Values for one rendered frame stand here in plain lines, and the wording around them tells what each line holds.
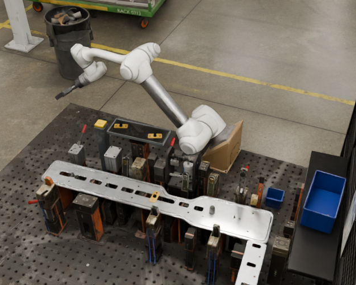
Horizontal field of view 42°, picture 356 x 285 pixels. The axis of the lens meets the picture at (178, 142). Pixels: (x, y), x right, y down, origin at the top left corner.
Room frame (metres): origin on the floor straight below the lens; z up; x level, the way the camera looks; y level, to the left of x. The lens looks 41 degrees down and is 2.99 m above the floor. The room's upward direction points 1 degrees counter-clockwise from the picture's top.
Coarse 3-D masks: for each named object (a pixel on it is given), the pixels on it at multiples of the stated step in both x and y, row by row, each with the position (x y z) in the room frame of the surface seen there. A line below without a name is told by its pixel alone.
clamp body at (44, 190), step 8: (40, 192) 1.80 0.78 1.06; (48, 192) 1.80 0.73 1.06; (56, 192) 1.85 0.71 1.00; (48, 200) 1.78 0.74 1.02; (56, 200) 1.84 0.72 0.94; (48, 208) 1.78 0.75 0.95; (56, 208) 1.83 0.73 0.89; (48, 216) 1.80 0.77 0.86; (56, 216) 1.82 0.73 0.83; (48, 224) 1.80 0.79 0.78; (56, 224) 1.79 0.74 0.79; (64, 224) 1.85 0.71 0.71; (48, 232) 1.79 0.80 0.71; (56, 232) 1.78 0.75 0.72
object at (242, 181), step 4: (244, 168) 1.80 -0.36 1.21; (240, 172) 1.79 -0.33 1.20; (244, 172) 1.76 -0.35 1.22; (240, 176) 1.78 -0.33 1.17; (244, 176) 1.76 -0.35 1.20; (240, 180) 1.78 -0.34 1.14; (244, 180) 1.78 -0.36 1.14; (240, 184) 1.78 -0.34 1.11; (244, 184) 1.77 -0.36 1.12; (244, 188) 1.76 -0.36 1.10
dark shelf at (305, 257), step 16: (320, 160) 2.04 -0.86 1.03; (336, 160) 2.04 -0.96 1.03; (304, 192) 1.78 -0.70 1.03; (336, 224) 1.55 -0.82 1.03; (304, 240) 1.46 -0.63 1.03; (320, 240) 1.45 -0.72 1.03; (336, 240) 1.45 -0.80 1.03; (304, 256) 1.36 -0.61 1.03; (320, 256) 1.36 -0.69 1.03; (336, 256) 1.36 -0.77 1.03; (304, 272) 1.27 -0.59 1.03; (320, 272) 1.27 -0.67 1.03
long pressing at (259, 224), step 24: (48, 168) 2.06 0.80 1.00; (72, 168) 2.05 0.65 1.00; (96, 192) 1.85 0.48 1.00; (120, 192) 1.84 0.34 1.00; (144, 192) 1.84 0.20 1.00; (192, 216) 1.66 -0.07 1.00; (216, 216) 1.65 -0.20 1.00; (240, 216) 1.65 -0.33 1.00; (264, 216) 1.64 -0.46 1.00; (264, 240) 1.49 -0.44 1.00
